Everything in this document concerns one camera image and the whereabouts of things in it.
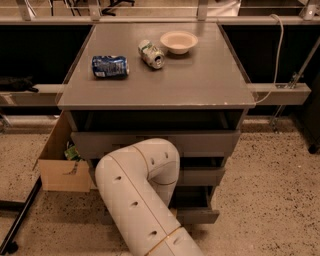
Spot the grey bottom drawer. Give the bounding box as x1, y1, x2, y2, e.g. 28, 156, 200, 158
169, 186, 220, 225

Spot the grey drawer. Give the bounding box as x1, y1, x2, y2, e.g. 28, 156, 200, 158
89, 166, 226, 188
169, 186, 220, 225
71, 131, 240, 160

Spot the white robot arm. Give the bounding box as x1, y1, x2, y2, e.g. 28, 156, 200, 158
95, 138, 204, 256

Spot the grey drawer cabinet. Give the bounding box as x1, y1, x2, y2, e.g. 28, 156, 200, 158
57, 22, 257, 188

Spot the grey middle drawer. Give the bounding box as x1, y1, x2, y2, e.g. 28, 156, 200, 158
89, 166, 226, 188

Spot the grey top drawer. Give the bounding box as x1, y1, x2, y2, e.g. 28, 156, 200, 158
71, 131, 240, 160

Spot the green white soda can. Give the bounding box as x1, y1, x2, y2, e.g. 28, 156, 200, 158
138, 40, 164, 70

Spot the blue crushed soda can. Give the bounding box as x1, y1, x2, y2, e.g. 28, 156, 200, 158
91, 56, 129, 78

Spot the white paper bowl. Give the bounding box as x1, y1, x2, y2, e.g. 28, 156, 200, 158
160, 31, 198, 55

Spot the green packet in box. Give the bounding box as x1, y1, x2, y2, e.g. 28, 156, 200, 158
64, 143, 81, 161

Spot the cardboard box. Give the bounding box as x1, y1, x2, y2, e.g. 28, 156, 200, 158
37, 112, 92, 192

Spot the diagonal metal strut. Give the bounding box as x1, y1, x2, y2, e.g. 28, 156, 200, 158
267, 37, 320, 131

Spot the black object on ledge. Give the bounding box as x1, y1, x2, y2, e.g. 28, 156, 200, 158
0, 76, 39, 93

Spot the metal frame rail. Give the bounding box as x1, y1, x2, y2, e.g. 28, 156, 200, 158
0, 83, 311, 107

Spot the white cable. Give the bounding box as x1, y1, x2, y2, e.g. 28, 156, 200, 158
253, 13, 285, 105

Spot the black floor rail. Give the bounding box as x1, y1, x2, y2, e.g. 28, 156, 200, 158
0, 178, 42, 256

